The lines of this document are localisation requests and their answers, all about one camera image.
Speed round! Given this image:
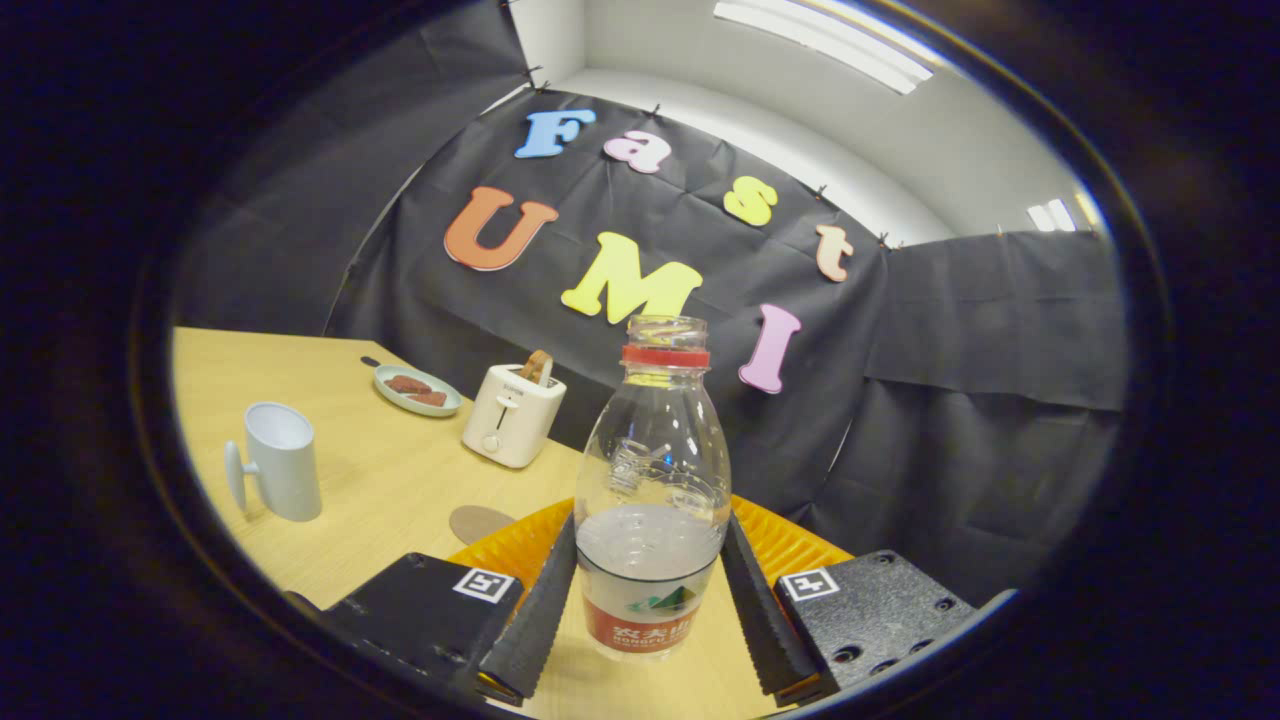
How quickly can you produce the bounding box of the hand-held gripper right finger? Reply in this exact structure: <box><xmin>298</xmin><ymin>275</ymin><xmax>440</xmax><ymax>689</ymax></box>
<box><xmin>720</xmin><ymin>495</ymin><xmax>1021</xmax><ymax>706</ymax></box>

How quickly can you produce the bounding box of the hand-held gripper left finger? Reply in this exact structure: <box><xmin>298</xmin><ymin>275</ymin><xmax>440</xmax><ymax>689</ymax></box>
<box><xmin>285</xmin><ymin>497</ymin><xmax>579</xmax><ymax>706</ymax></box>

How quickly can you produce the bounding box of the round brown coaster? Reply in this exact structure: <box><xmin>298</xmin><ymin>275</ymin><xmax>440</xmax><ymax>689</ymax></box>
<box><xmin>449</xmin><ymin>505</ymin><xmax>519</xmax><ymax>546</ymax></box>

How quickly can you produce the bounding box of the clear plastic juice bottle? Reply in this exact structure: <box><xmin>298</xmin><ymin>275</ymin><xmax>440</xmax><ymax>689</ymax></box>
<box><xmin>574</xmin><ymin>315</ymin><xmax>733</xmax><ymax>661</ymax></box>

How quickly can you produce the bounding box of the white cup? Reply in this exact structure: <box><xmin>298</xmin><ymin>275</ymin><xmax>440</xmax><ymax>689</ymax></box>
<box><xmin>224</xmin><ymin>402</ymin><xmax>324</xmax><ymax>523</ymax></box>

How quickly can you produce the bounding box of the black backdrop cloth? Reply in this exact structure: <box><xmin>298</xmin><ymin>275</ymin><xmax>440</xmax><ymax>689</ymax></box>
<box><xmin>172</xmin><ymin>0</ymin><xmax>1131</xmax><ymax>611</ymax></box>

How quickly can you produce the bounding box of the white toaster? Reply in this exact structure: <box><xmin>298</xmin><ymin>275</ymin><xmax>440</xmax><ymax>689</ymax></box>
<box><xmin>461</xmin><ymin>363</ymin><xmax>567</xmax><ymax>469</ymax></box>

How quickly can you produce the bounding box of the wooden table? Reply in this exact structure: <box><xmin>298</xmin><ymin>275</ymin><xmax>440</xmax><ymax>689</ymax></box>
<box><xmin>172</xmin><ymin>326</ymin><xmax>791</xmax><ymax>719</ymax></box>

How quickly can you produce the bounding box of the pale green plate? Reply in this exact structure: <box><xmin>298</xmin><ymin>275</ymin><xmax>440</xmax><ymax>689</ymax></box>
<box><xmin>373</xmin><ymin>364</ymin><xmax>463</xmax><ymax>418</ymax></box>

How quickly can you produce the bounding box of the long ceiling light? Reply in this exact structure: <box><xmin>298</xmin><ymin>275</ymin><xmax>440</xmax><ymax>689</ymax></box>
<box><xmin>713</xmin><ymin>0</ymin><xmax>951</xmax><ymax>96</ymax></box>

